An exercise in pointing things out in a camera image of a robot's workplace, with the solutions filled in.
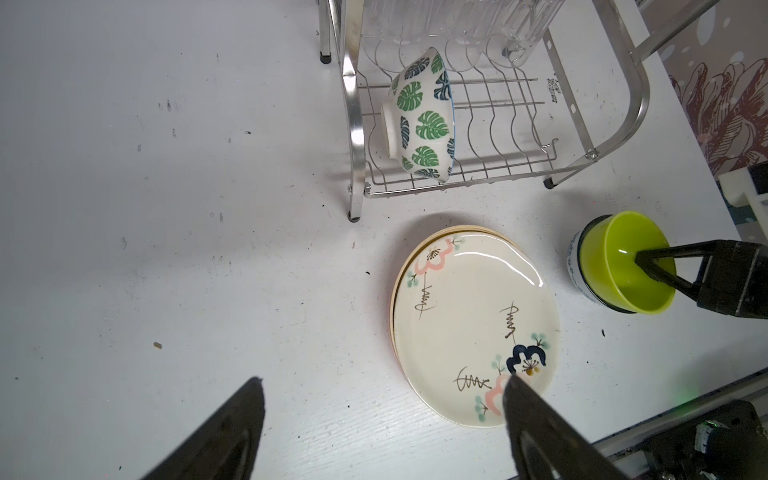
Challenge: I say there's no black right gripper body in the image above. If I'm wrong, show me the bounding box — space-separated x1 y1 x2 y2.
696 240 767 319

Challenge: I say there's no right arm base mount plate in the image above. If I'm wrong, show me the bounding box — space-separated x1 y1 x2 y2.
642 400 767 479

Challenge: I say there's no lime green bowl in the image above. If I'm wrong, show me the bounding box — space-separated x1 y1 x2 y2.
579 211 675 315

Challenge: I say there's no white floral plate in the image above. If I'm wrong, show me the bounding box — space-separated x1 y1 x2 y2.
394 232 560 428

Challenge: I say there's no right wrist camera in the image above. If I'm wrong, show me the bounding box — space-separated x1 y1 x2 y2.
718 162 767 234

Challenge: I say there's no yellow plate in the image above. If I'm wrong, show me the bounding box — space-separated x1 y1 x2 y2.
388 225 517 363

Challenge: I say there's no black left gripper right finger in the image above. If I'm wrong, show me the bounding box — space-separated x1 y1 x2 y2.
503 375 625 479

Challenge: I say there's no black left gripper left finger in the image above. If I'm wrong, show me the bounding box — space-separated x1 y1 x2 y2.
145 377 265 479

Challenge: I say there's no clear drinking glass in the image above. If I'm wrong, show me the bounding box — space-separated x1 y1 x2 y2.
363 1 563 71

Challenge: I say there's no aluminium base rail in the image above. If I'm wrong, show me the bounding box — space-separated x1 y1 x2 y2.
593 368 767 462

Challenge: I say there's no silver two-tier dish rack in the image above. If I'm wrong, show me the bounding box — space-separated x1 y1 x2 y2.
318 1 711 221

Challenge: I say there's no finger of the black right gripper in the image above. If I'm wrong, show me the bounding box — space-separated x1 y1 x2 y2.
635 240 717 267
635 257 701 300

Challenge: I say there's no green leaf pattern bowl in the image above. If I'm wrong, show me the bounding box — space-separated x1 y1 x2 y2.
381 47 456 184

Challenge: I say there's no blue floral white bowl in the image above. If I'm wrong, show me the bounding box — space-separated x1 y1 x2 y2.
566 215 632 314

